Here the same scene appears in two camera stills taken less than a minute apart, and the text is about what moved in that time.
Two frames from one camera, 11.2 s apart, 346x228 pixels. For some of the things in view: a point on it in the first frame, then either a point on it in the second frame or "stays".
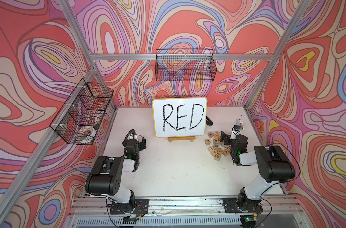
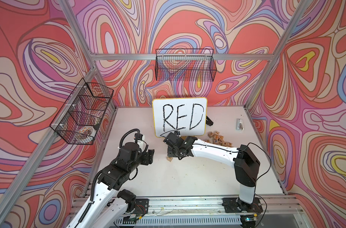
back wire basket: [185, 65] stays
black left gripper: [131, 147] → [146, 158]
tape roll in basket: [88, 130] stays
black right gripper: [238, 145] → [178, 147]
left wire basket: [80, 118] stays
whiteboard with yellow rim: [179, 117] stays
